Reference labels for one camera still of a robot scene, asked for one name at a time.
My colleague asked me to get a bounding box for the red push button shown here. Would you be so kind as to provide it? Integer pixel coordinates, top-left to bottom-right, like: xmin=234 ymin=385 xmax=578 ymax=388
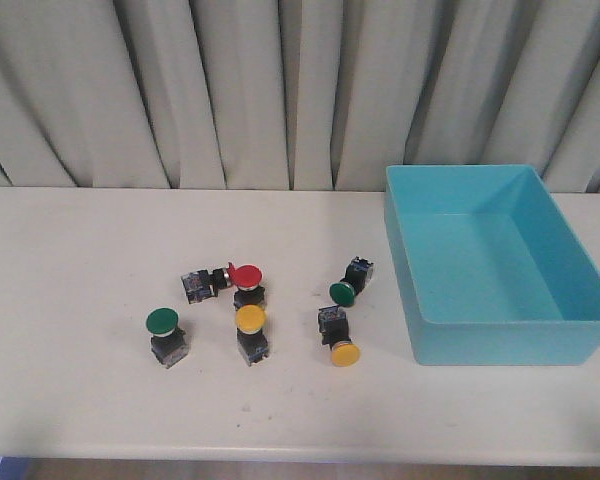
xmin=228 ymin=263 xmax=266 ymax=310
xmin=180 ymin=262 xmax=234 ymax=304

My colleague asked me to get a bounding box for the yellow push button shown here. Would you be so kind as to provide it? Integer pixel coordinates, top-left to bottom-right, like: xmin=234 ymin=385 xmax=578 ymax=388
xmin=235 ymin=305 xmax=269 ymax=366
xmin=317 ymin=305 xmax=361 ymax=367

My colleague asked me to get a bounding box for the blue plastic box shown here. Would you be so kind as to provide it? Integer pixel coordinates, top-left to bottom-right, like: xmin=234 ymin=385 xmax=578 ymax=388
xmin=385 ymin=164 xmax=600 ymax=366

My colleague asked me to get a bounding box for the green lying push button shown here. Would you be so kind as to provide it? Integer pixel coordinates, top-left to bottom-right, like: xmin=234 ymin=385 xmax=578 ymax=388
xmin=329 ymin=256 xmax=375 ymax=307

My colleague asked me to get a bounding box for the yellow lying push button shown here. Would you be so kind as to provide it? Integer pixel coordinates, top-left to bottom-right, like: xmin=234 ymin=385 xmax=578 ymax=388
xmin=317 ymin=305 xmax=361 ymax=367

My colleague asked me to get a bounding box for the red lying push button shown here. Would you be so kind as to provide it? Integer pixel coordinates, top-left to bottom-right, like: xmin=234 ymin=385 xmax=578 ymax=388
xmin=180 ymin=262 xmax=234 ymax=304

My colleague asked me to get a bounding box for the green upright push button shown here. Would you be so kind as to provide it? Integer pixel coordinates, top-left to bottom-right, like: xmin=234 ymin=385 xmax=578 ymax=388
xmin=145 ymin=307 xmax=190 ymax=369

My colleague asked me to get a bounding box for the grey pleated curtain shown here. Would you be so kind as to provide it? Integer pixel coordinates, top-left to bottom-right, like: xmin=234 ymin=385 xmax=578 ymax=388
xmin=0 ymin=1 xmax=600 ymax=193

